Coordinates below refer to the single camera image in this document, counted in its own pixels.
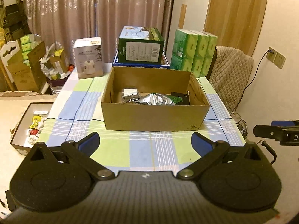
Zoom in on checkered tablecloth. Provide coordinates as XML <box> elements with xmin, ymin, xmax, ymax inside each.
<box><xmin>40</xmin><ymin>66</ymin><xmax>245</xmax><ymax>172</ymax></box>

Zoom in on black box in carton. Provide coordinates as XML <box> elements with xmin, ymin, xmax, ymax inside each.
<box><xmin>171</xmin><ymin>92</ymin><xmax>190</xmax><ymax>106</ymax></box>

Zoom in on tray with small items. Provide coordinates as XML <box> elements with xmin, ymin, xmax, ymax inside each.
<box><xmin>10</xmin><ymin>103</ymin><xmax>53</xmax><ymax>156</ymax></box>

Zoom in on quilted beige chair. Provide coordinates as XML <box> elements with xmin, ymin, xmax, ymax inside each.
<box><xmin>209</xmin><ymin>46</ymin><xmax>254</xmax><ymax>112</ymax></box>

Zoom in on brown cardboard box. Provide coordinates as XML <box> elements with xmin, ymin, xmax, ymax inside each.
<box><xmin>101</xmin><ymin>67</ymin><xmax>210</xmax><ymax>131</ymax></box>

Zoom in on foil wrapped white packet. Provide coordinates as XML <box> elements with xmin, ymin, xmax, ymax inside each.
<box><xmin>121</xmin><ymin>88</ymin><xmax>140</xmax><ymax>103</ymax></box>

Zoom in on silver foil bag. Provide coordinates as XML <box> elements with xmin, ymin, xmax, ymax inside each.
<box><xmin>134</xmin><ymin>93</ymin><xmax>176</xmax><ymax>106</ymax></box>

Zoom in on cardboard box at left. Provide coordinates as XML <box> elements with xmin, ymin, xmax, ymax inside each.
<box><xmin>6</xmin><ymin>41</ymin><xmax>46</xmax><ymax>92</ymax></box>

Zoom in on white plastic trash bag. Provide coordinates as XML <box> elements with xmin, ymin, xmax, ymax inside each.
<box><xmin>40</xmin><ymin>43</ymin><xmax>71</xmax><ymax>95</ymax></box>

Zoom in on blue flat box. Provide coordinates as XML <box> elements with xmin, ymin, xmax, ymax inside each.
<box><xmin>112</xmin><ymin>49</ymin><xmax>170</xmax><ymax>69</ymax></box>

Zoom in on green tissue pack bundle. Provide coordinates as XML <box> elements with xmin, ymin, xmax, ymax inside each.
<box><xmin>170</xmin><ymin>29</ymin><xmax>218</xmax><ymax>78</ymax></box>

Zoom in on white humidifier box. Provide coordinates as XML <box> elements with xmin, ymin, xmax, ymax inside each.
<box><xmin>73</xmin><ymin>37</ymin><xmax>104</xmax><ymax>79</ymax></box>

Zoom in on green printed carton box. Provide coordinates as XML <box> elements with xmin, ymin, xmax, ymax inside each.
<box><xmin>118</xmin><ymin>26</ymin><xmax>164</xmax><ymax>64</ymax></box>

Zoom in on beige curtain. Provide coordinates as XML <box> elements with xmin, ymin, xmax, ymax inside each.
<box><xmin>24</xmin><ymin>0</ymin><xmax>173</xmax><ymax>62</ymax></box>

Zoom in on black folded rack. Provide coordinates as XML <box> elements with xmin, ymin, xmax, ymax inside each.
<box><xmin>1</xmin><ymin>0</ymin><xmax>31</xmax><ymax>42</ymax></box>

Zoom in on black power cord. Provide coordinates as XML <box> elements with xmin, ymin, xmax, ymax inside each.
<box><xmin>229</xmin><ymin>49</ymin><xmax>273</xmax><ymax>138</ymax></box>

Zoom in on wall power socket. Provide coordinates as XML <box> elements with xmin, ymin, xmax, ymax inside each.
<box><xmin>266</xmin><ymin>47</ymin><xmax>286</xmax><ymax>69</ymax></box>

